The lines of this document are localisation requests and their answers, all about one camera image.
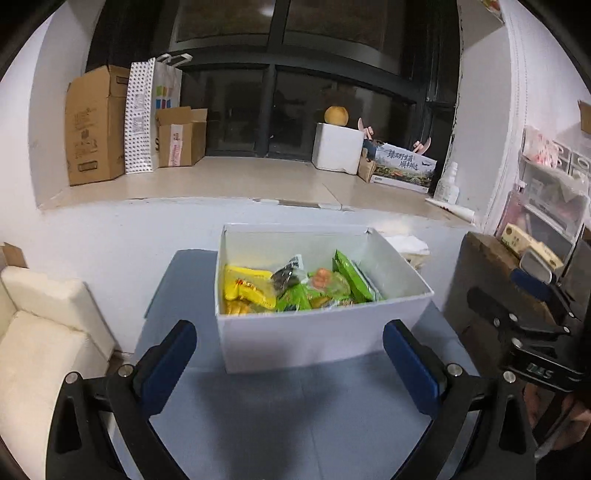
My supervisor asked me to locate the white cardboard box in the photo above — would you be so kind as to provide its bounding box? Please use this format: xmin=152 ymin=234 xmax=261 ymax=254
xmin=215 ymin=224 xmax=435 ymax=374

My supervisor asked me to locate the small labelled cardboard box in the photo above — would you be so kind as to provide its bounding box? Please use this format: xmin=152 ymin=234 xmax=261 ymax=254
xmin=155 ymin=106 xmax=194 ymax=168

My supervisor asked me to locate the white stick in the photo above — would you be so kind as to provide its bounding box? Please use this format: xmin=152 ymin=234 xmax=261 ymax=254
xmin=425 ymin=196 xmax=476 ymax=221

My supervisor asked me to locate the small plain cardboard box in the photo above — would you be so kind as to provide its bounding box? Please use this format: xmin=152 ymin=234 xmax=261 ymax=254
xmin=190 ymin=108 xmax=209 ymax=165

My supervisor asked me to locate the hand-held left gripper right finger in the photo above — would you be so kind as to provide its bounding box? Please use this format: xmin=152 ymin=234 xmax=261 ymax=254
xmin=382 ymin=319 xmax=539 ymax=480

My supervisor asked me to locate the yellow snack packet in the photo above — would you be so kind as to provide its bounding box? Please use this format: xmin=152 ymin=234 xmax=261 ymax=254
xmin=224 ymin=264 xmax=278 ymax=315

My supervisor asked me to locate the orange print snack packet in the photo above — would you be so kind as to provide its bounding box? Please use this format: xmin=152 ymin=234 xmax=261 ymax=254
xmin=307 ymin=268 xmax=354 ymax=309

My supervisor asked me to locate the light green snack packet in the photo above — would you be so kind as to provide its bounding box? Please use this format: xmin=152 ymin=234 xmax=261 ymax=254
xmin=276 ymin=281 xmax=315 ymax=312

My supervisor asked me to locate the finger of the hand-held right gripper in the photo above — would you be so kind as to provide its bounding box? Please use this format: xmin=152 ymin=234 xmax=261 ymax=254
xmin=510 ymin=249 xmax=583 ymax=319
xmin=466 ymin=286 xmax=575 ymax=340

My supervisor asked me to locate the printed landscape box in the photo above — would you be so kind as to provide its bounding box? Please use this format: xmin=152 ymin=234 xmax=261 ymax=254
xmin=369 ymin=141 xmax=437 ymax=193

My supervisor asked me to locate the white foam box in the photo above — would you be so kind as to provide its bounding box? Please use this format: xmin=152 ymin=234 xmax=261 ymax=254
xmin=312 ymin=122 xmax=365 ymax=175

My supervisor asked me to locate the dark window frame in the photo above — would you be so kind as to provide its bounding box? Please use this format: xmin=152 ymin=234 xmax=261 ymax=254
xmin=88 ymin=0 xmax=462 ymax=162

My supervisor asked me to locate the white paper bag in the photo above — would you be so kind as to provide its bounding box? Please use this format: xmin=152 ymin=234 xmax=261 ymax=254
xmin=152 ymin=53 xmax=193 ymax=169

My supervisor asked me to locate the small brown carton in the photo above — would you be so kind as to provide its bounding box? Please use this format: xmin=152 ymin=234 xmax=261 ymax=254
xmin=358 ymin=148 xmax=377 ymax=183

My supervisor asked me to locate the white plastic bottle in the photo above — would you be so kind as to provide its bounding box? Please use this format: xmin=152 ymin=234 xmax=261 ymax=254
xmin=435 ymin=161 xmax=460 ymax=205

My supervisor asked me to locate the clear plastic drawer unit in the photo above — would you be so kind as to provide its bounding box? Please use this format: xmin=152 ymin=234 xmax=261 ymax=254
xmin=494 ymin=127 xmax=591 ymax=259

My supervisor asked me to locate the cream leather sofa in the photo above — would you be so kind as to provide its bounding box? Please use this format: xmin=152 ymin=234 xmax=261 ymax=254
xmin=0 ymin=265 xmax=116 ymax=467

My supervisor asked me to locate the cream green label box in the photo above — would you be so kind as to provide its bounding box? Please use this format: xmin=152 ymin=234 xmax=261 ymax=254
xmin=501 ymin=223 xmax=565 ymax=278

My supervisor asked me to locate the person's right hand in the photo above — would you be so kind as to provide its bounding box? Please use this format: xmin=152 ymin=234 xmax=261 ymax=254
xmin=551 ymin=397 xmax=591 ymax=450

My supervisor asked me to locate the large cardboard box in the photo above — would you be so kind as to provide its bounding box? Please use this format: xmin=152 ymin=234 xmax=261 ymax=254
xmin=65 ymin=65 xmax=131 ymax=186

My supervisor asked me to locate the cardboard piece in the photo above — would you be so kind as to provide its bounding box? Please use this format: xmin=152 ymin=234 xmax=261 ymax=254
xmin=0 ymin=242 xmax=28 ymax=269

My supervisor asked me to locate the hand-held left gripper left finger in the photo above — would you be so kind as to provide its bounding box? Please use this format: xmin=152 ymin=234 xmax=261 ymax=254
xmin=46 ymin=319 xmax=198 ymax=480

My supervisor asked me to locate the large green snack packet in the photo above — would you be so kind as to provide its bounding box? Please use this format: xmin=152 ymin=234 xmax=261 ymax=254
xmin=332 ymin=249 xmax=384 ymax=303

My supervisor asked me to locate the dark green snack packet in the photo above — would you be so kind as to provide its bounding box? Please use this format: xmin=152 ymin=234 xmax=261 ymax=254
xmin=270 ymin=255 xmax=308 ymax=296

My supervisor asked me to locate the dotted paper bag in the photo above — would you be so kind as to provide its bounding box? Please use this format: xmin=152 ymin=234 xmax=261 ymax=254
xmin=124 ymin=58 xmax=160 ymax=175

